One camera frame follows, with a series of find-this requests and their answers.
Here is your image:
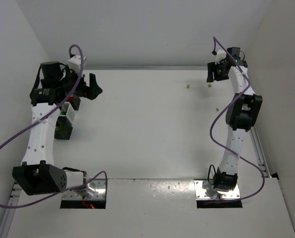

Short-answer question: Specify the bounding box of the metal base plate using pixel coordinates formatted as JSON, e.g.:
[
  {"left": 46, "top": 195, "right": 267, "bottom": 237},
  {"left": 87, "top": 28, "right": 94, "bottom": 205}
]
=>
[
  {"left": 194, "top": 179, "right": 241, "bottom": 201},
  {"left": 61, "top": 179, "right": 106, "bottom": 201}
]

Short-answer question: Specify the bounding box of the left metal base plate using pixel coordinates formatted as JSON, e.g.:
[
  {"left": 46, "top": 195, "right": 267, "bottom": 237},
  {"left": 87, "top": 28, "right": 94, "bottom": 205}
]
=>
[{"left": 61, "top": 179, "right": 106, "bottom": 201}]

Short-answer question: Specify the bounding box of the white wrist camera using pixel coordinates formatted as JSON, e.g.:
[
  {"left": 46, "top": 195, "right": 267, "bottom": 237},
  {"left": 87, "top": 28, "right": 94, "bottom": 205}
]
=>
[
  {"left": 212, "top": 49, "right": 227, "bottom": 64},
  {"left": 67, "top": 55, "right": 81, "bottom": 73}
]

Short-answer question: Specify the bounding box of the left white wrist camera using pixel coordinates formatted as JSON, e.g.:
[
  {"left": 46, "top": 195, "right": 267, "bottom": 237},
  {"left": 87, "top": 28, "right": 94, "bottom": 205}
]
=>
[{"left": 67, "top": 55, "right": 81, "bottom": 73}]

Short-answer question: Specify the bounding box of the white slotted container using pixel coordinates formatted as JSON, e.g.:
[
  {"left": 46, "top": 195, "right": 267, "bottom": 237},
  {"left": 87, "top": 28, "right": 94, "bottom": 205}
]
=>
[{"left": 59, "top": 102, "right": 75, "bottom": 125}]

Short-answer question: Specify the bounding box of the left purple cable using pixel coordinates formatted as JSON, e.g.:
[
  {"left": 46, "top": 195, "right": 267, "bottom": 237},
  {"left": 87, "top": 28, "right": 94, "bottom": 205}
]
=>
[{"left": 0, "top": 44, "right": 108, "bottom": 209}]

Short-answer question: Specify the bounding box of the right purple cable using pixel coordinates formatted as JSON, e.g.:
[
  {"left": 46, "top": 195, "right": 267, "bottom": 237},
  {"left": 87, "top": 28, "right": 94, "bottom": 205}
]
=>
[{"left": 209, "top": 36, "right": 266, "bottom": 202}]

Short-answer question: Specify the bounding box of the purple cable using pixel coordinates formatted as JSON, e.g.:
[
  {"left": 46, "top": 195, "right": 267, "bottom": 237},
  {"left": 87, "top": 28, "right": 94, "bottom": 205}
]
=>
[
  {"left": 0, "top": 44, "right": 108, "bottom": 209},
  {"left": 209, "top": 36, "right": 266, "bottom": 202}
]

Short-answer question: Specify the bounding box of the black slotted container near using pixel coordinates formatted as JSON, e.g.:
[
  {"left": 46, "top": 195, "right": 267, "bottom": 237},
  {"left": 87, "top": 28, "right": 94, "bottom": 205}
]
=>
[{"left": 54, "top": 117, "right": 73, "bottom": 140}]

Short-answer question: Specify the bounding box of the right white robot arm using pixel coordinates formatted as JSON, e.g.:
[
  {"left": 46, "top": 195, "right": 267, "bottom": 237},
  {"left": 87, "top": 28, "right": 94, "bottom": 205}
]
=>
[{"left": 207, "top": 47, "right": 263, "bottom": 191}]

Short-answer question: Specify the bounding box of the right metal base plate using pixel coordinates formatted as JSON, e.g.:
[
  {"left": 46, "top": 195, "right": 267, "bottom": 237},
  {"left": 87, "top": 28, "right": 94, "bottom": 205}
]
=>
[{"left": 194, "top": 179, "right": 241, "bottom": 201}]

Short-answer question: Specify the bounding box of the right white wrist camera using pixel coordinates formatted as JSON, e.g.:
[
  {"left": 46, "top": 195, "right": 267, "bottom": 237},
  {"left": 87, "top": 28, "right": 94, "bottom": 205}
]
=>
[{"left": 212, "top": 49, "right": 227, "bottom": 64}]

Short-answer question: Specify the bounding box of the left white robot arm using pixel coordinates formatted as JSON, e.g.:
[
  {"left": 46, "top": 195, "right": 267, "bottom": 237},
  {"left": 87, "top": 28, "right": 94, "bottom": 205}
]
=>
[{"left": 12, "top": 56, "right": 103, "bottom": 196}]

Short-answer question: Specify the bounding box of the black slotted container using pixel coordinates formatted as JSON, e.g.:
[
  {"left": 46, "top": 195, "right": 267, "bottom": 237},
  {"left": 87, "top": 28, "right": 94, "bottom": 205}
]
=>
[
  {"left": 68, "top": 95, "right": 81, "bottom": 111},
  {"left": 54, "top": 117, "right": 73, "bottom": 140}
]

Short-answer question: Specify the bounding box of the black slotted container far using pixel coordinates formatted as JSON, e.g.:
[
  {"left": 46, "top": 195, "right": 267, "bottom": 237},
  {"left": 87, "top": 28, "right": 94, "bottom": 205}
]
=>
[{"left": 68, "top": 95, "right": 81, "bottom": 111}]

